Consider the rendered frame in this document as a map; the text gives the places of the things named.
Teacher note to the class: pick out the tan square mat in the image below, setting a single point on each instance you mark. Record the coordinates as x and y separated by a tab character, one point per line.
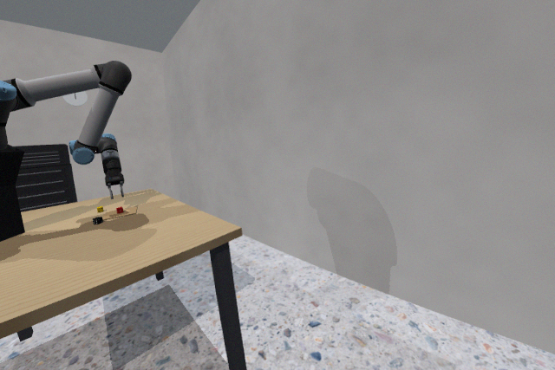
114	214

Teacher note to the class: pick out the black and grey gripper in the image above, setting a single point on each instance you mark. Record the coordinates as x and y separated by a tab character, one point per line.
112	169

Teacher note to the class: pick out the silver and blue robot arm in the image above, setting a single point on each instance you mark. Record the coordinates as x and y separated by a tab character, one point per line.
113	76

